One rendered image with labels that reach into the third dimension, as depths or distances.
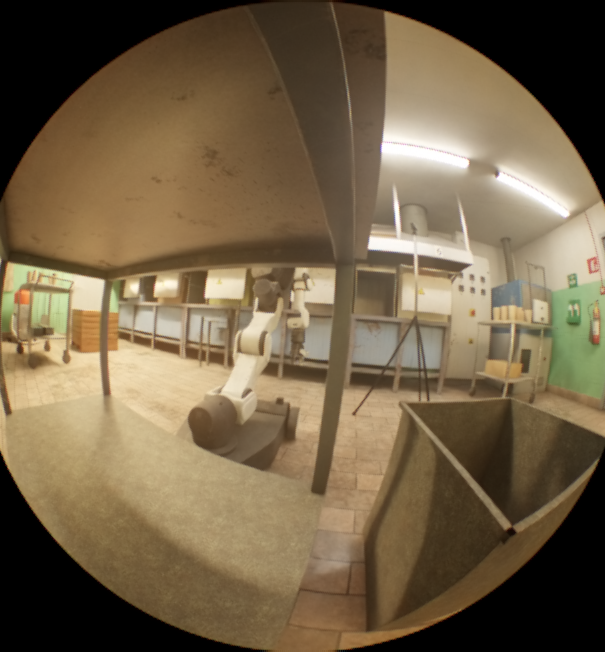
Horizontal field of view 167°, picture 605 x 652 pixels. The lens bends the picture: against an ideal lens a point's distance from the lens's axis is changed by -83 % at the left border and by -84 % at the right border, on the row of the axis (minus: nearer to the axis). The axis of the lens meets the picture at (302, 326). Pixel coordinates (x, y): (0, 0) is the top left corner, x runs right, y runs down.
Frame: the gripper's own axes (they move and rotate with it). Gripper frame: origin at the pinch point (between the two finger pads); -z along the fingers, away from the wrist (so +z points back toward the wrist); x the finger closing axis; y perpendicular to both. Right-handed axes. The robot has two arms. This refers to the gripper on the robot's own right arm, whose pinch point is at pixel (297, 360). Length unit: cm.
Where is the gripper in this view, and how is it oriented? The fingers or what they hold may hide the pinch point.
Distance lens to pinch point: 124.2
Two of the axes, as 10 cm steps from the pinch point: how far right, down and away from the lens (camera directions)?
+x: 4.8, 2.0, 8.6
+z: 0.3, -9.8, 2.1
